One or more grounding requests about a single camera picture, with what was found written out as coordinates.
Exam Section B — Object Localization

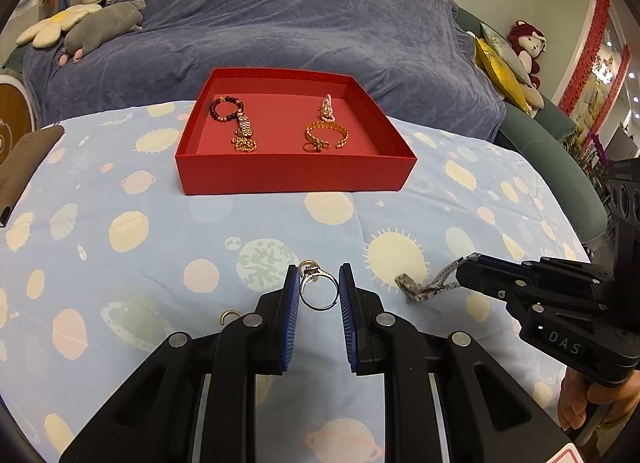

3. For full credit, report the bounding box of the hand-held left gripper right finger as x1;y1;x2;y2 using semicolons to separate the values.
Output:
338;263;576;463

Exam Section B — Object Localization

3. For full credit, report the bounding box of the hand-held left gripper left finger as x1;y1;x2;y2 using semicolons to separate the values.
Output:
59;264;302;463

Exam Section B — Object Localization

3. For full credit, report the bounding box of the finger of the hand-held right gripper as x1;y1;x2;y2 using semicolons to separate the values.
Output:
456;265;608;329
462;253;616;289

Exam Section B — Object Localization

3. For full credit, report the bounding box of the silver ring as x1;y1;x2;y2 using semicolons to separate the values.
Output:
299;265;342;312

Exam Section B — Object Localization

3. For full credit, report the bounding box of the silver metal watch band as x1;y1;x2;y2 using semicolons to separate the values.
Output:
394;254;481;301

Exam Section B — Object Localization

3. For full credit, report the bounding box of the red cardboard box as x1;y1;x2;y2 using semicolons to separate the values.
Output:
175;68;418;196

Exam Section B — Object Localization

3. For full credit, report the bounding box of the gold chain bangle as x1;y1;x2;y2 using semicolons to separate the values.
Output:
305;120;349;150

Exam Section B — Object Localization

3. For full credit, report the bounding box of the dark bead bracelet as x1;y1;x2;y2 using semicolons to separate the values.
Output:
209;96;246;123

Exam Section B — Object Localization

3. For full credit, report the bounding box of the person's right hand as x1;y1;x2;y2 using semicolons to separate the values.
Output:
557;367;640;433

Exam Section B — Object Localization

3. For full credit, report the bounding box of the red and white card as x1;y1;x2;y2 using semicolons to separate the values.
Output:
542;443;586;463

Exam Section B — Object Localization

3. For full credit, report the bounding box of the green sofa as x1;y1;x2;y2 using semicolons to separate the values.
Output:
450;6;608;244

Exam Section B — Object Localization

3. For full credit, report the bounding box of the potted plant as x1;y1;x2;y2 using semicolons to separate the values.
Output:
565;130;608;194

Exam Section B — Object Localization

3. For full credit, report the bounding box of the blue planet print tablecloth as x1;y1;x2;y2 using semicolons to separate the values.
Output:
0;100;593;463

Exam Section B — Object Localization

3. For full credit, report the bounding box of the yellow cushion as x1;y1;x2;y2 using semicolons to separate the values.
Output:
474;37;532;114

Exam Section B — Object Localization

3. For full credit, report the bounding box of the red monkey plush toy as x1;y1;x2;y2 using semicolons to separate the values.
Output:
507;20;547;110

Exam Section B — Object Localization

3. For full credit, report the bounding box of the grey patterned cushion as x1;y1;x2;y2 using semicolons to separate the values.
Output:
480;22;533;86

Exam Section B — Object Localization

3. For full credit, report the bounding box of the red paper door decoration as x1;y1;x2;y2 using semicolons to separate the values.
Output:
557;0;631;116

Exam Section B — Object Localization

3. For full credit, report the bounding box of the purple blue blanket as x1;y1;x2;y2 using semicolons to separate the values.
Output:
22;0;507;136

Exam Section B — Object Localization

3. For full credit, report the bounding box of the brown notebook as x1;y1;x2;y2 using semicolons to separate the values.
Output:
0;124;66;229

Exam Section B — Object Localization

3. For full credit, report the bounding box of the grey plush toy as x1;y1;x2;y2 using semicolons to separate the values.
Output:
57;0;147;65

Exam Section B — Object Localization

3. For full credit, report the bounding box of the flower shaped pillow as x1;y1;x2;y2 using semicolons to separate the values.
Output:
16;3;103;49

